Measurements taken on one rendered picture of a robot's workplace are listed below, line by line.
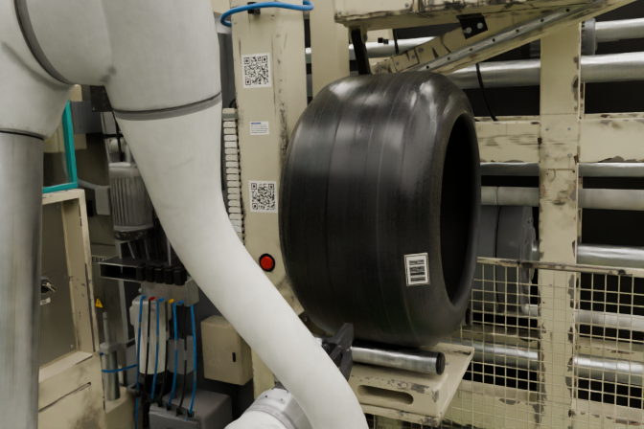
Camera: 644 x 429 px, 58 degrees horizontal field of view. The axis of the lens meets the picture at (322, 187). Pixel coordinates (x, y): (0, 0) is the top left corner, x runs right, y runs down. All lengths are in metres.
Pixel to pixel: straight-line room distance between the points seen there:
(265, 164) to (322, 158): 0.30
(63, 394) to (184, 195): 0.90
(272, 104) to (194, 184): 0.80
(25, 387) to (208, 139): 0.27
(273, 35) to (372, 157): 0.43
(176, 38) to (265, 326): 0.28
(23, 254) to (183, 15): 0.25
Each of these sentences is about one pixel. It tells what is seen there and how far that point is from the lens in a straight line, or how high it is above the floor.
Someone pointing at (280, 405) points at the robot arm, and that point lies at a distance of 0.83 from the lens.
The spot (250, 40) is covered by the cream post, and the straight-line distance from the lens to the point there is 1.37.
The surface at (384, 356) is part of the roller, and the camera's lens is 1.26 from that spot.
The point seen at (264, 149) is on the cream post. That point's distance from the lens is 1.35.
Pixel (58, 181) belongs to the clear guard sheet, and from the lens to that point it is 1.35.
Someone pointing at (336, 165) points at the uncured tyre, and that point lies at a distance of 1.06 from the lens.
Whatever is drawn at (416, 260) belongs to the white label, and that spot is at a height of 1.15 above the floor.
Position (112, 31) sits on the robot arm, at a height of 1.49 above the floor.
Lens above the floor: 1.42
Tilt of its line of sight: 8 degrees down
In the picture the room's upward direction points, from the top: 2 degrees counter-clockwise
